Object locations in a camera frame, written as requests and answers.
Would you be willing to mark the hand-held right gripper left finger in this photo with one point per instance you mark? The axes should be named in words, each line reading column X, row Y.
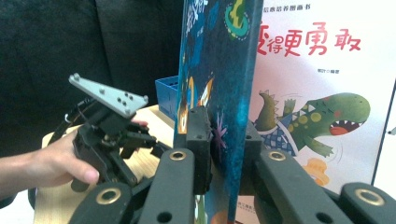
column 180, row 180

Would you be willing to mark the black curtain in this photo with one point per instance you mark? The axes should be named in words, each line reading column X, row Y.
column 62, row 46

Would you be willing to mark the blue cartoon picture book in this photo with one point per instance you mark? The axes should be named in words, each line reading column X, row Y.
column 224, row 62

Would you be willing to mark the blue perforated file rack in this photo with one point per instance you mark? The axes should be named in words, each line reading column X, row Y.
column 166, row 93

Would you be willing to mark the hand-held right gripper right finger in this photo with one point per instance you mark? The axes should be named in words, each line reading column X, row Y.
column 280, row 180

